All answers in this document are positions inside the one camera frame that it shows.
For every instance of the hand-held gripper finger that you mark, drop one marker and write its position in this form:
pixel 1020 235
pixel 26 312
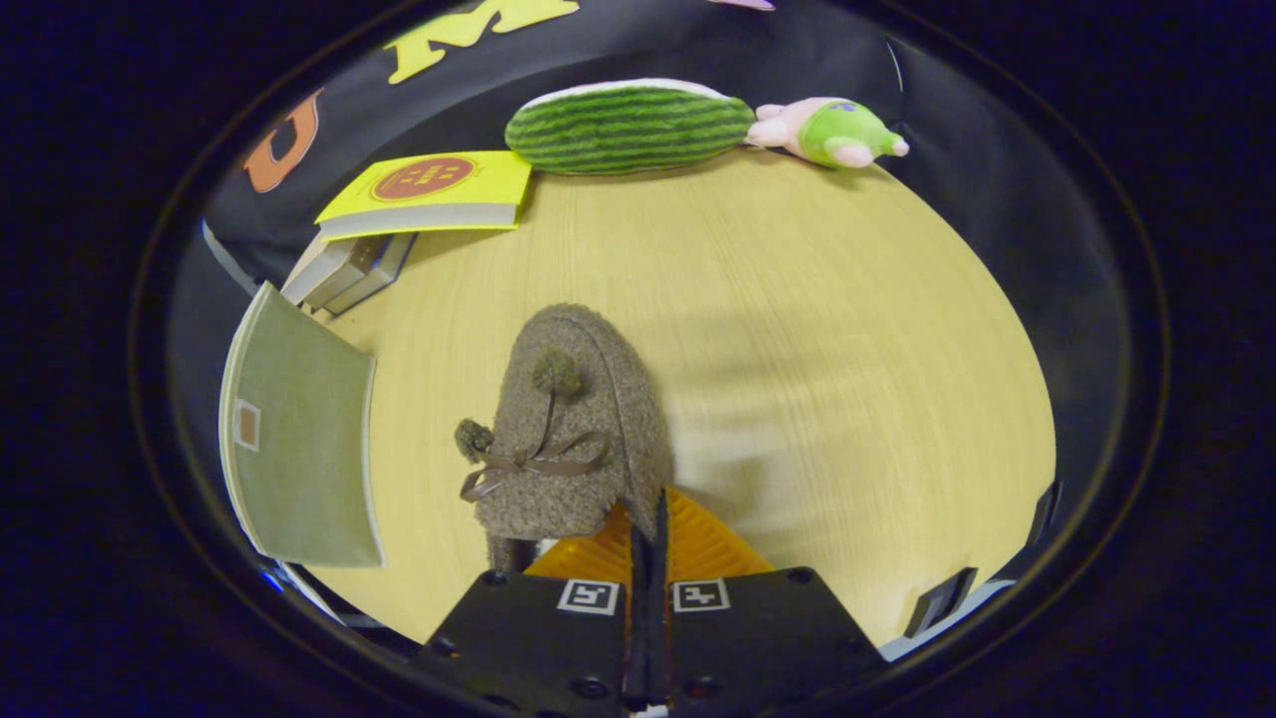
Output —
pixel 638 638
pixel 660 638

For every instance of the brown fuzzy shoe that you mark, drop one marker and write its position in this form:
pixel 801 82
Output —
pixel 618 419

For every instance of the pale green fabric storage box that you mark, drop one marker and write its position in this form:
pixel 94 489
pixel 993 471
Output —
pixel 299 449

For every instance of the small black block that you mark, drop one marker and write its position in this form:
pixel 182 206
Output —
pixel 942 598

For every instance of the yellow book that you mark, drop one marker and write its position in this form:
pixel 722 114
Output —
pixel 488 184

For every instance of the watermelon slice plush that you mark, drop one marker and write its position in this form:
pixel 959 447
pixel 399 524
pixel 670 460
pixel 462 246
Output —
pixel 628 130

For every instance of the pink and green plush toy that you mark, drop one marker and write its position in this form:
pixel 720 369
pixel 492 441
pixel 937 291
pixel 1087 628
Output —
pixel 837 135

